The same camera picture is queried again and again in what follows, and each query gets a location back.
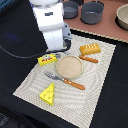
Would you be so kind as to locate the grey toy saucepan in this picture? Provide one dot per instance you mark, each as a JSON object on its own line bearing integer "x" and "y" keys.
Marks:
{"x": 70, "y": 9}

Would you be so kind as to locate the pink toy stove board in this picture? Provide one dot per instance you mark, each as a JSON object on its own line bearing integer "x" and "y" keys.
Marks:
{"x": 107, "y": 27}

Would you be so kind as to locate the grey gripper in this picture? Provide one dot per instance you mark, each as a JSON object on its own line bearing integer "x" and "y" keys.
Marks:
{"x": 61, "y": 39}

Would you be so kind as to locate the round wooden plate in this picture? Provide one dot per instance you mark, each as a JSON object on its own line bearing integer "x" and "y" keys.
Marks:
{"x": 69, "y": 66}

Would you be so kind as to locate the beige woven placemat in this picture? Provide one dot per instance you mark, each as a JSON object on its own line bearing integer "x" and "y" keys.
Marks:
{"x": 73, "y": 105}

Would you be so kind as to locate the wooden handled toy knife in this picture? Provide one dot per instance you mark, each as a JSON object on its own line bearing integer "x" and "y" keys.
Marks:
{"x": 80, "y": 57}

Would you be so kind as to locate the wooden handled toy fork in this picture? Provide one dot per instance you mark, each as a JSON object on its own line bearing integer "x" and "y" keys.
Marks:
{"x": 55, "y": 77}

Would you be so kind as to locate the orange toy bread loaf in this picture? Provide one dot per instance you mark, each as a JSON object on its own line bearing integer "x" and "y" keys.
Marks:
{"x": 90, "y": 49}

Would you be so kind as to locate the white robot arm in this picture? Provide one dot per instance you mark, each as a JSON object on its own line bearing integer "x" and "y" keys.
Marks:
{"x": 49, "y": 16}

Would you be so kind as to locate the yellow toy cheese wedge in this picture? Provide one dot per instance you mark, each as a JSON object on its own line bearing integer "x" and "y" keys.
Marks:
{"x": 48, "y": 94}

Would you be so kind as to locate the beige toy bowl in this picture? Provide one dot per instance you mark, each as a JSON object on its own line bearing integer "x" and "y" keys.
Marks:
{"x": 122, "y": 14}

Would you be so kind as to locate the grey toy stock pot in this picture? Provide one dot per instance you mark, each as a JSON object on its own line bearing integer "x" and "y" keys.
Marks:
{"x": 91, "y": 12}

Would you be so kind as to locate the yellow toy butter box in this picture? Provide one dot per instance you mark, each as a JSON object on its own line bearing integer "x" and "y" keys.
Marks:
{"x": 46, "y": 59}

